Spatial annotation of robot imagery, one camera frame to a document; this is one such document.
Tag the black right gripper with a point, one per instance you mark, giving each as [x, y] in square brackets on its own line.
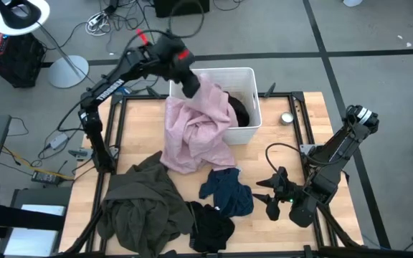
[283, 188]

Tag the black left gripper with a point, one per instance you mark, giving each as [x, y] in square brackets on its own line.
[189, 84]

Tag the navy blue garment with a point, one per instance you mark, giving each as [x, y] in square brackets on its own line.
[231, 195]

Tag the pink garment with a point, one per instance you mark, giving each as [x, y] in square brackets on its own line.
[195, 136]

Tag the large black garment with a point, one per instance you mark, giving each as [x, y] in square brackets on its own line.
[241, 111]

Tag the small black garment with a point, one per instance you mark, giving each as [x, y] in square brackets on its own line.
[210, 229]

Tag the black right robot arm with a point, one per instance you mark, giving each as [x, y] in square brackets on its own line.
[335, 150]

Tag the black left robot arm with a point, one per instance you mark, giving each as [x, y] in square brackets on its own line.
[109, 89]

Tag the white plastic laundry basket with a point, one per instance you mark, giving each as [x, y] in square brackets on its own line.
[244, 135]

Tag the small round metal tin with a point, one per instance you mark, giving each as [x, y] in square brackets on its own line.
[287, 118]

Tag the black box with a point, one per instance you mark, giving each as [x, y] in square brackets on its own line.
[163, 9]

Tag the olive green garment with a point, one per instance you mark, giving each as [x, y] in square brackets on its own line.
[142, 211]

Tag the grey power adapter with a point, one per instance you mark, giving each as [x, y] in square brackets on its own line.
[59, 140]

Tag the black power brick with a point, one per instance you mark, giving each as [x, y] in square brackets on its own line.
[47, 177]

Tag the black crate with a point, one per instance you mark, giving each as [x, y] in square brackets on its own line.
[16, 64]

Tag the white round object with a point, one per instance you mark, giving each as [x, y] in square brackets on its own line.
[352, 2]

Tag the black beam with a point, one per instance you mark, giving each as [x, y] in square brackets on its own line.
[20, 216]

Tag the grey cart with white panel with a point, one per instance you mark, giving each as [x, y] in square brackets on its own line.
[34, 236]

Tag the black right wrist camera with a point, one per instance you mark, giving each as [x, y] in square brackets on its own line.
[272, 211]

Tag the black aluminium table frame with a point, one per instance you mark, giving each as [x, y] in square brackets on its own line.
[142, 96]

